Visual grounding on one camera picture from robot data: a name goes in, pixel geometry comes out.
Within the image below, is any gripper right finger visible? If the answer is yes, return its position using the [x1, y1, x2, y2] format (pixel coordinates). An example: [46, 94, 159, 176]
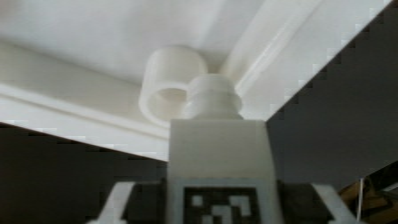
[312, 184, 365, 224]

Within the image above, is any white square tabletop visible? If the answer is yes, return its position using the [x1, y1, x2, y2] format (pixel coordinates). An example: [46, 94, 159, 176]
[0, 0, 394, 160]

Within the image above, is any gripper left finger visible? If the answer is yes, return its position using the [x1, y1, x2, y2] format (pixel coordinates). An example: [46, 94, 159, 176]
[85, 182, 136, 224]

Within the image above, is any white leg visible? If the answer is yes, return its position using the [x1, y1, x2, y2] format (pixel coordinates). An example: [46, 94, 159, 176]
[165, 74, 284, 224]

